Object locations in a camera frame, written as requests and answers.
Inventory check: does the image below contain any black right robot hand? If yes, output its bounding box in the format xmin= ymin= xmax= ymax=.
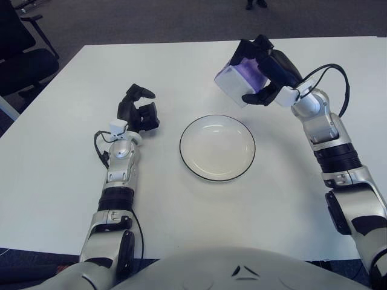
xmin=230 ymin=34 xmax=303 ymax=107

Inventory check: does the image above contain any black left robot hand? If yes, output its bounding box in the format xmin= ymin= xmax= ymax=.
xmin=117 ymin=84 xmax=160 ymax=134

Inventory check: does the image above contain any purple tissue paper pack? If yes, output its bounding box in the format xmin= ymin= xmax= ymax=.
xmin=213 ymin=59 xmax=270 ymax=108

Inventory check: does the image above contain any white plate black rim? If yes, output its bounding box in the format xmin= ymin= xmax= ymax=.
xmin=179 ymin=114 xmax=256 ymax=182

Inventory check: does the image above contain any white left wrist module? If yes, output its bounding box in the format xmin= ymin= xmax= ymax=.
xmin=108 ymin=119 xmax=127 ymax=140

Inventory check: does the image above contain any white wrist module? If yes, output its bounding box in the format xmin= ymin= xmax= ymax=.
xmin=108 ymin=119 xmax=127 ymax=140
xmin=274 ymin=86 xmax=302 ymax=107

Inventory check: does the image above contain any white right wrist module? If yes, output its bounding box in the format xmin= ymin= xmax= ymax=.
xmin=274 ymin=86 xmax=302 ymax=107

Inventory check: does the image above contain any black office chair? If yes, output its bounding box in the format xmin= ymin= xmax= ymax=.
xmin=0 ymin=0 xmax=60 ymax=100

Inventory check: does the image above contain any white desk leg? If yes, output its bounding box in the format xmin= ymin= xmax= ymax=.
xmin=0 ymin=95 xmax=21 ymax=121

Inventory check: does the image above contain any grey robot torso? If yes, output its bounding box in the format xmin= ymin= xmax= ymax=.
xmin=36 ymin=246 xmax=379 ymax=290

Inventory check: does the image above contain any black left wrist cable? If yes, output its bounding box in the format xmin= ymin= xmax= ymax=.
xmin=94 ymin=130 xmax=111 ymax=169

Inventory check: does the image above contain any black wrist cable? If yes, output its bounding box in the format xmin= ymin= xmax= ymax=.
xmin=94 ymin=130 xmax=111 ymax=169
xmin=298 ymin=63 xmax=351 ymax=118

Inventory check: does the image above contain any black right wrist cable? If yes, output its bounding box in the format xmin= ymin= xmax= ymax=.
xmin=298 ymin=63 xmax=351 ymax=118

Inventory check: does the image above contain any black left elbow cable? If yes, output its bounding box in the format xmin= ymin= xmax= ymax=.
xmin=132 ymin=216 xmax=146 ymax=260

